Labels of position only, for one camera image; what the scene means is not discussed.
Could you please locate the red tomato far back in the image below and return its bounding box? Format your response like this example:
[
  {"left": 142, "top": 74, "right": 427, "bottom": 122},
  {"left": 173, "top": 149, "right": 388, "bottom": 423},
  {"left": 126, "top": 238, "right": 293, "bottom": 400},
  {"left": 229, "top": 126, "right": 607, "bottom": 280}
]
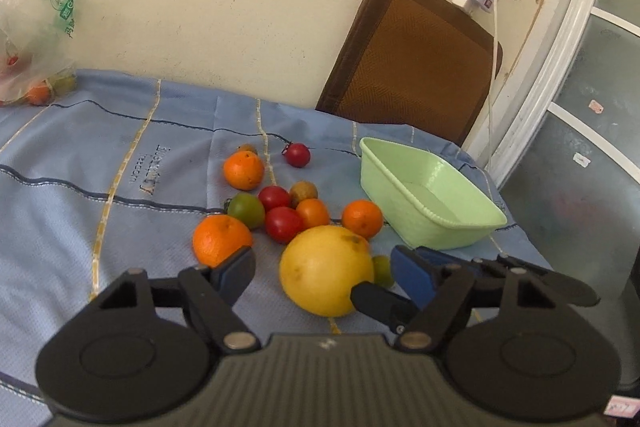
[{"left": 281, "top": 143, "right": 311, "bottom": 168}]

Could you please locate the small orange tomato middle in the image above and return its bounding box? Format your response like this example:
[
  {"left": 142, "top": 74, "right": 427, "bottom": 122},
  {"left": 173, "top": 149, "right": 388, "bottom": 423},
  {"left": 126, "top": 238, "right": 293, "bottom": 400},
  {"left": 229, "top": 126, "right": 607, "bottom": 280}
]
[{"left": 296, "top": 198, "right": 331, "bottom": 230}]

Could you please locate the light green plastic basket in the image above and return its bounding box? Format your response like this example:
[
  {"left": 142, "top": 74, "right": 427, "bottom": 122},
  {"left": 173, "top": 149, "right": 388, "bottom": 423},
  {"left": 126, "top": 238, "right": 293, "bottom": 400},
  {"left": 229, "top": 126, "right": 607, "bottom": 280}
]
[{"left": 360, "top": 138, "right": 508, "bottom": 251}]

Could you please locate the red tomato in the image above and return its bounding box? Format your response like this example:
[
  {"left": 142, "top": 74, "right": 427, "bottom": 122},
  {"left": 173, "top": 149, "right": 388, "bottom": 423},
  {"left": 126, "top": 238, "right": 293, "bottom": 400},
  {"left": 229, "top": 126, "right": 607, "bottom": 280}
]
[
  {"left": 281, "top": 143, "right": 311, "bottom": 168},
  {"left": 265, "top": 207, "right": 304, "bottom": 244},
  {"left": 258, "top": 185, "right": 291, "bottom": 212}
]

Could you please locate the orange tangerine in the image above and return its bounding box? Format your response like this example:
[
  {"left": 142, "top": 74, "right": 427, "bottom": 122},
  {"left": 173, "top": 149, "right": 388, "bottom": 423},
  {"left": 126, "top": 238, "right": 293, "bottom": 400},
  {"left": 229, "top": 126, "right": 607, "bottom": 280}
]
[
  {"left": 341, "top": 199, "right": 384, "bottom": 239},
  {"left": 222, "top": 150, "right": 265, "bottom": 191},
  {"left": 192, "top": 215, "right": 253, "bottom": 268}
]

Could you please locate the clear plastic bag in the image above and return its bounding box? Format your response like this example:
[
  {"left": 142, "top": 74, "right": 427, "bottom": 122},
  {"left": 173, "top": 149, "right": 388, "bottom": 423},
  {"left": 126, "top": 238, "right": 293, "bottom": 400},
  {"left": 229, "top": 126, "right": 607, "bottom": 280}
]
[{"left": 1, "top": 0, "right": 76, "bottom": 106}]

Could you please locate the brown woven chair mat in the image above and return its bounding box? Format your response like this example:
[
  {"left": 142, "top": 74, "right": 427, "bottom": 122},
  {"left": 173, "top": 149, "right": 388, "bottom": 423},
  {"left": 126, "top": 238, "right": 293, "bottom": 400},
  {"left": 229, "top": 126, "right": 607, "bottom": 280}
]
[{"left": 316, "top": 0, "right": 502, "bottom": 145}]

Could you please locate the large yellow grapefruit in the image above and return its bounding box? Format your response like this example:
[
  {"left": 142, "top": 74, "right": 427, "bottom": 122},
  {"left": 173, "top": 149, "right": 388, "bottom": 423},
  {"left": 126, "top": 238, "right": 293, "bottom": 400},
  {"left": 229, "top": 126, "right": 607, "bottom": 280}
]
[{"left": 279, "top": 225, "right": 374, "bottom": 319}]

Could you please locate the small brown fruit back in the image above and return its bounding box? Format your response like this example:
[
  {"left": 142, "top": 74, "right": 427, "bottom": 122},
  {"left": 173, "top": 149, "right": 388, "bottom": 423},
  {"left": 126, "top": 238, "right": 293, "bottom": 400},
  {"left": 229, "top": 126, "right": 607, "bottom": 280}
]
[{"left": 236, "top": 143, "right": 258, "bottom": 155}]

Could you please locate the red tomato back middle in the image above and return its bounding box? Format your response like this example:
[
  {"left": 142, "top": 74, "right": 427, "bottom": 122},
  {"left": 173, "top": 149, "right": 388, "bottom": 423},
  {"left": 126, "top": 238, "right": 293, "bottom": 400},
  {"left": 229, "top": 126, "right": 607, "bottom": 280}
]
[{"left": 258, "top": 185, "right": 291, "bottom": 212}]

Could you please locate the red tomato front middle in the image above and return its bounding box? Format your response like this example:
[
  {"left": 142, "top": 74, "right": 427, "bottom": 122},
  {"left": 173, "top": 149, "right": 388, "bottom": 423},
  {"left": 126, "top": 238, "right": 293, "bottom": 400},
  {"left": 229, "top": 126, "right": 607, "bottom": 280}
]
[{"left": 265, "top": 207, "right": 304, "bottom": 244}]

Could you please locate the blue tablecloth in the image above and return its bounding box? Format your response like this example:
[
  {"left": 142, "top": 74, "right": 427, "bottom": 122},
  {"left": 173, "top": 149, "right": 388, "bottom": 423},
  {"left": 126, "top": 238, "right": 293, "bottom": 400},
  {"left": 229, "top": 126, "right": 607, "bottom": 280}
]
[{"left": 0, "top": 67, "right": 557, "bottom": 427}]

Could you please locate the white framed glass door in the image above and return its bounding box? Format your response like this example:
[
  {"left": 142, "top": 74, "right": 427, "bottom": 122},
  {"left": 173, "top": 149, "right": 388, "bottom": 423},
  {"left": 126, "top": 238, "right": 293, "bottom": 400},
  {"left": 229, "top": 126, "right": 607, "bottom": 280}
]
[{"left": 491, "top": 0, "right": 639, "bottom": 397}]

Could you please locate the white cable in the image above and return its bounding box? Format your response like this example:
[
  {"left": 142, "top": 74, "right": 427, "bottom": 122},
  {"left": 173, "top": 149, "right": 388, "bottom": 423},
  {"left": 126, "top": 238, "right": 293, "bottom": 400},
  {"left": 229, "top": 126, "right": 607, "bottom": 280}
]
[{"left": 484, "top": 0, "right": 507, "bottom": 168}]

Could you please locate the brown kiwi fruit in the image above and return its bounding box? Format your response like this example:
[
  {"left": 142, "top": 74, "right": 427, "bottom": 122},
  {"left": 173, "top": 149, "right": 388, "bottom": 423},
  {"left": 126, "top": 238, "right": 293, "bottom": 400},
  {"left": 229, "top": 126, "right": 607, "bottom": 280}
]
[{"left": 288, "top": 180, "right": 318, "bottom": 208}]

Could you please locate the orange fruit in bag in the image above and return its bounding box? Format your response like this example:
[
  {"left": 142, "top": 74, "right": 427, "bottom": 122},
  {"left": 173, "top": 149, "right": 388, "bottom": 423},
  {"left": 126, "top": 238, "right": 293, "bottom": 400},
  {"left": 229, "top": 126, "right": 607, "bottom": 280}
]
[{"left": 26, "top": 83, "right": 53, "bottom": 106}]

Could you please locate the green tomato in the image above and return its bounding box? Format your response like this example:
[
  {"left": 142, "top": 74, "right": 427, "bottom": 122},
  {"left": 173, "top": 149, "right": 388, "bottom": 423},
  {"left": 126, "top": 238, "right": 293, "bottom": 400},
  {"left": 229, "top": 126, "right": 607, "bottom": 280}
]
[
  {"left": 372, "top": 256, "right": 395, "bottom": 288},
  {"left": 224, "top": 192, "right": 266, "bottom": 230}
]

